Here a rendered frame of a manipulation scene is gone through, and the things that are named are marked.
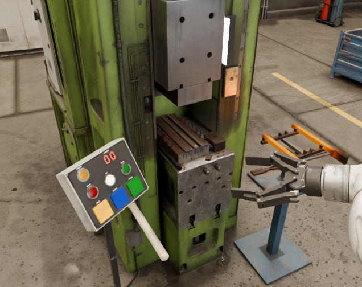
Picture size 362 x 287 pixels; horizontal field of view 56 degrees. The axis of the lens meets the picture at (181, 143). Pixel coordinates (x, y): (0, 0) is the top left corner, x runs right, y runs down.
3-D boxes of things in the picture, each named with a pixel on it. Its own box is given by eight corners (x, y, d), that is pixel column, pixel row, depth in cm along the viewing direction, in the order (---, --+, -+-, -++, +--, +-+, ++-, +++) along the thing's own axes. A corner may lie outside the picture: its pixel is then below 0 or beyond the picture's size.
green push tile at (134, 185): (144, 188, 162) (137, 175, 160) (133, 197, 157) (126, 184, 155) (142, 188, 163) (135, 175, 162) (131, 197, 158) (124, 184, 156)
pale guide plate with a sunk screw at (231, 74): (236, 94, 201) (239, 66, 192) (223, 97, 198) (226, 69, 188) (234, 93, 203) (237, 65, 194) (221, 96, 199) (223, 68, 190)
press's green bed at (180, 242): (223, 256, 248) (229, 209, 223) (179, 278, 233) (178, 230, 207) (186, 209, 289) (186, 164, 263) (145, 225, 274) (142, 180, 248)
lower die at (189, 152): (208, 154, 197) (209, 142, 192) (178, 164, 189) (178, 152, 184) (174, 123, 227) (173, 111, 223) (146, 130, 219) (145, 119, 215)
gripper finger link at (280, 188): (296, 186, 87) (299, 189, 86) (256, 203, 86) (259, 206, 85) (295, 174, 85) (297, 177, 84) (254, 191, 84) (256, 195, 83)
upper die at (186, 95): (211, 98, 177) (212, 81, 172) (177, 107, 169) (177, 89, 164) (173, 72, 208) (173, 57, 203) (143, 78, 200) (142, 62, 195)
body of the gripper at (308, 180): (324, 159, 84) (286, 157, 89) (320, 181, 78) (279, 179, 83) (325, 181, 88) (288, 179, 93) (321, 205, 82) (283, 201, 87)
